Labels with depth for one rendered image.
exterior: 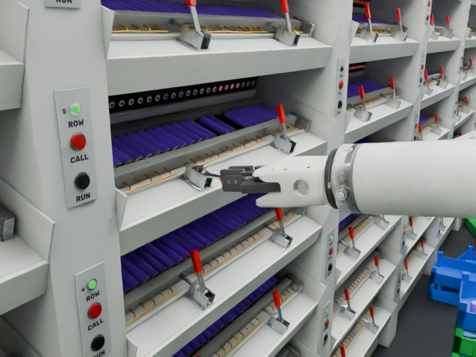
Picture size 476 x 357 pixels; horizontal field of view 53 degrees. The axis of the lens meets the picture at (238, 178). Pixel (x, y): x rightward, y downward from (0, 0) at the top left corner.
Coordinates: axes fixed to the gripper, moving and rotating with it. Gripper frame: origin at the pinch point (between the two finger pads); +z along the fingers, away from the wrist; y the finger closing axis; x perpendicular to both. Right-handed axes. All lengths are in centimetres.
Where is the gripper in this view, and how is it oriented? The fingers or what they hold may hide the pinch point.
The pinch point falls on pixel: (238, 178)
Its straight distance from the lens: 68.0
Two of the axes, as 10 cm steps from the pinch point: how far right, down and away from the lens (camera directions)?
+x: -1.4, -9.7, -1.9
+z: -8.2, 0.0, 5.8
